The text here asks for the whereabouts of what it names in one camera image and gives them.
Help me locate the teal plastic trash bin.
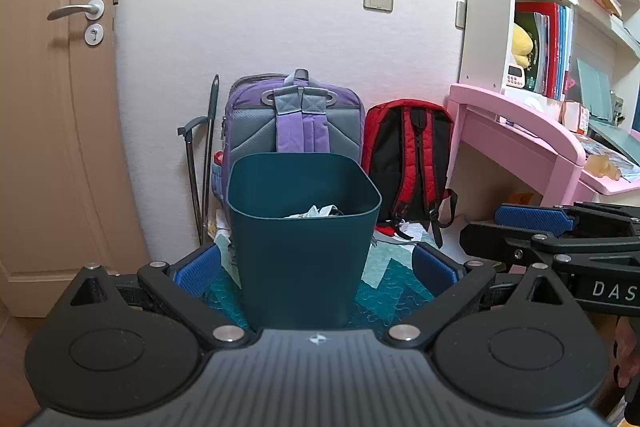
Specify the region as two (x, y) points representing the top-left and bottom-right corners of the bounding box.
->
(227, 153), (382, 329)

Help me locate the white paper trash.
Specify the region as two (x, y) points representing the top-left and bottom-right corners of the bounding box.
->
(286, 205), (344, 219)

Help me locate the person's right hand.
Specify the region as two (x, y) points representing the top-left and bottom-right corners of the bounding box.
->
(615, 317), (640, 388)

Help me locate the teal white shaggy rug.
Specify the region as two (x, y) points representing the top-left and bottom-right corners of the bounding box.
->
(201, 231), (434, 335)

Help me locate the pink desk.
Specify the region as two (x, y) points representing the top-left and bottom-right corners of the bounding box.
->
(447, 83), (639, 219)

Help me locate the red black backpack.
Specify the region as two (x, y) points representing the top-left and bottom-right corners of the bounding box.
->
(361, 98), (458, 247)

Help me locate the small white clock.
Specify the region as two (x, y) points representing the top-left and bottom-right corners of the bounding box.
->
(506, 64), (526, 89)

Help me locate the beige wooden door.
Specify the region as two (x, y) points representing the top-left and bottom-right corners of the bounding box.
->
(1, 0), (149, 317)

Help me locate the purple grey backpack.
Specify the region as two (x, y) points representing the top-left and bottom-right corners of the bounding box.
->
(212, 68), (366, 202)

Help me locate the yellow plush toy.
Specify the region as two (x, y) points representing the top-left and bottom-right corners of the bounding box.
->
(511, 24), (534, 69)

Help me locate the white bookshelf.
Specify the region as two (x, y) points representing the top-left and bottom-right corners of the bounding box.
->
(459, 0), (639, 128)

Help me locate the red folder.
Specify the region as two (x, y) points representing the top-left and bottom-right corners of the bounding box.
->
(515, 2), (561, 98)

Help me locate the silver door handle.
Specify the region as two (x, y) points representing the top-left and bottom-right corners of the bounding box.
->
(47, 0), (105, 46)

